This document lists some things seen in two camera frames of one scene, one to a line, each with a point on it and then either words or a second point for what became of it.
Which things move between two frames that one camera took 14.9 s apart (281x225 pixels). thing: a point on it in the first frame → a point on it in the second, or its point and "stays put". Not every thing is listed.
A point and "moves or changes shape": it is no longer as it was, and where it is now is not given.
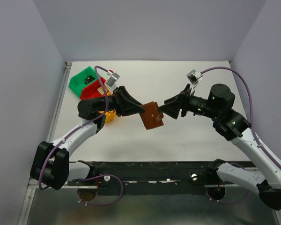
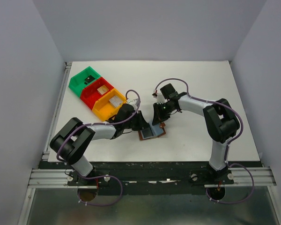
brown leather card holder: (151, 117) moves or changes shape
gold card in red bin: (100, 90) stays put
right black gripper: (172, 108) → (158, 114)
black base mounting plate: (128, 178) stays put
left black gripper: (121, 99) → (142, 123)
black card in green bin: (89, 79) stays put
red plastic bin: (91, 91) stays put
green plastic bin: (77, 83) stays put
